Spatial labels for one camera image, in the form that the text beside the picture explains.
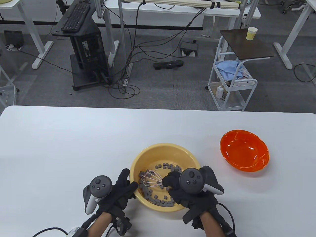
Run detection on person's right hand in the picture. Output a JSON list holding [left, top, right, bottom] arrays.
[[162, 171, 219, 229]]

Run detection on person's left hand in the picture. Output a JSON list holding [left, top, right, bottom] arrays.
[[98, 168, 138, 235]]

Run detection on pile of grey toy blocks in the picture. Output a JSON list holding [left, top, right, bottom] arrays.
[[138, 162, 183, 206]]

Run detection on wire whisk with wooden handle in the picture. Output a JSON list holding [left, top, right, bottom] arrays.
[[141, 170, 164, 188]]

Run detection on yellow plastic basin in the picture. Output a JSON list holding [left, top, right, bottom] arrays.
[[129, 143, 201, 213]]

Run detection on orange plastic bowl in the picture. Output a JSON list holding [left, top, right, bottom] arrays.
[[220, 130, 270, 171]]

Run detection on person's left forearm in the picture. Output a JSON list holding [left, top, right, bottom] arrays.
[[88, 212, 113, 237]]

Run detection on person's right forearm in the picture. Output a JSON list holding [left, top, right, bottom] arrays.
[[199, 210, 226, 237]]

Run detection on grey hand controller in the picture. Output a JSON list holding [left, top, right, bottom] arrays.
[[179, 166, 224, 196], [83, 175, 113, 215]]

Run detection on white utility cart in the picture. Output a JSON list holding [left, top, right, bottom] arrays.
[[205, 36, 258, 111]]

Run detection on pink patterned cloth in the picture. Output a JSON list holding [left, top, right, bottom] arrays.
[[232, 69, 250, 85]]

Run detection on black power strip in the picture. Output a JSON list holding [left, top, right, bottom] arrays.
[[153, 59, 185, 70]]

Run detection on blue cloth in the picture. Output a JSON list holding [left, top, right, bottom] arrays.
[[217, 60, 245, 80]]

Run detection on black computer cart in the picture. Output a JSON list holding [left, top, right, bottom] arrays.
[[51, 0, 111, 91]]

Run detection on floor socket box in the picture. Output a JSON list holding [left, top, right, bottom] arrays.
[[179, 41, 199, 57]]

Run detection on dark brown side table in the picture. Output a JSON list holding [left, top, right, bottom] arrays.
[[220, 28, 274, 60]]

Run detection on yellow paper cup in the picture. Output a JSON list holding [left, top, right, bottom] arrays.
[[246, 27, 258, 40]]

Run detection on black keyboard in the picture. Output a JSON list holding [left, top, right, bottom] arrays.
[[61, 3, 91, 32]]

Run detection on long white desk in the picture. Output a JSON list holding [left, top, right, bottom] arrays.
[[93, 0, 261, 67]]

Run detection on black box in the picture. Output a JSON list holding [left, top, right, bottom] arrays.
[[4, 30, 24, 48]]

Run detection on rolled beige mat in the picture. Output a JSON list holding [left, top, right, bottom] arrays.
[[123, 0, 241, 10]]

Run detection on office chair base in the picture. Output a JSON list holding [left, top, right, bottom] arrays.
[[280, 0, 305, 14]]

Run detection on labelled wrist camera unit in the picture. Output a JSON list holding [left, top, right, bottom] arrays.
[[67, 227, 87, 237]]

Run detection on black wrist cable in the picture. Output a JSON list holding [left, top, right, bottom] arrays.
[[32, 228, 68, 237]]

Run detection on bundle of black cables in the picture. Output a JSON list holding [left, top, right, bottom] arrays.
[[108, 0, 208, 99]]

